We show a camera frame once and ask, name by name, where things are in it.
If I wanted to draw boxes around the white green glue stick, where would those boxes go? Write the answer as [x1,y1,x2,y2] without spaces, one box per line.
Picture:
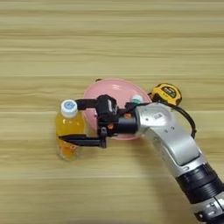
[130,94,144,106]

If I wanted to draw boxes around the yellow black tape measure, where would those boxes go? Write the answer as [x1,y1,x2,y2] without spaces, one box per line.
[149,82,184,108]

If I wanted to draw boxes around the orange juice bottle white cap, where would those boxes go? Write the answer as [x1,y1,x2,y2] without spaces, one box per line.
[54,99,87,162]

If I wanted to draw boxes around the pink round plate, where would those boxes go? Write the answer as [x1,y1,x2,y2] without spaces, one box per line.
[82,78,153,142]

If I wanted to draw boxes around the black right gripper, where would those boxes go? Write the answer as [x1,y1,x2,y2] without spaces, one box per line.
[58,98,140,149]

